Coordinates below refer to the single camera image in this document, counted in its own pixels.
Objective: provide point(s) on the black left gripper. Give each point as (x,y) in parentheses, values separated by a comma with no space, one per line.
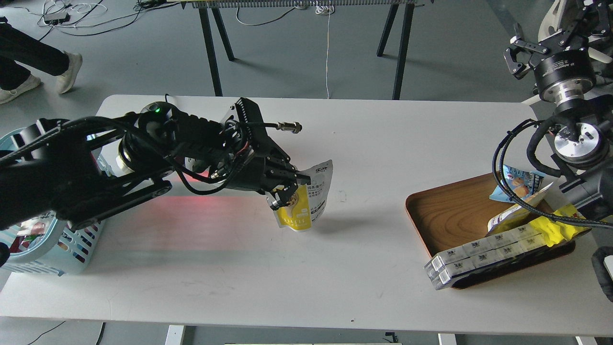
(254,161)

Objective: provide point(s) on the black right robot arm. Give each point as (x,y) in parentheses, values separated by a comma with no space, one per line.
(575,142)

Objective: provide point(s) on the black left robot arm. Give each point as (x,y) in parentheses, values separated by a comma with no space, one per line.
(140,151)

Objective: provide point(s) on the blue snack bag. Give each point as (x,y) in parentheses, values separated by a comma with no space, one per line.
(523,183)

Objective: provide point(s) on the yellow white snack pouch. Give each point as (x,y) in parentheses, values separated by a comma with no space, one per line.
(515,215)

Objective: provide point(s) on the clear boxed snack pack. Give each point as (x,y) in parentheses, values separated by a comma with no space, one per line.
(479,260)

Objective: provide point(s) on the light blue plastic basket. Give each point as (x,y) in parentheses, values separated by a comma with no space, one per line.
(48,249)

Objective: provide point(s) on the red white snack bag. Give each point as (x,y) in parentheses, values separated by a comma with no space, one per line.
(28,234)

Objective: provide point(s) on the yellow cartoon snack bag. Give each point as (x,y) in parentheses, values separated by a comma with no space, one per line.
(555,232)

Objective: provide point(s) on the black barcode scanner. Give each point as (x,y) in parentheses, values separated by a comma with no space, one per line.
(160,110)

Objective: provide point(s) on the brown wooden tray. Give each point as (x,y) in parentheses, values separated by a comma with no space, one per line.
(452,215)

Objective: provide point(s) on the person in black trousers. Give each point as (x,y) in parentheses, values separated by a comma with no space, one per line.
(18,50)

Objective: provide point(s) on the black trestle table frame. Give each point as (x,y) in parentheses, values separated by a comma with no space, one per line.
(213,6)

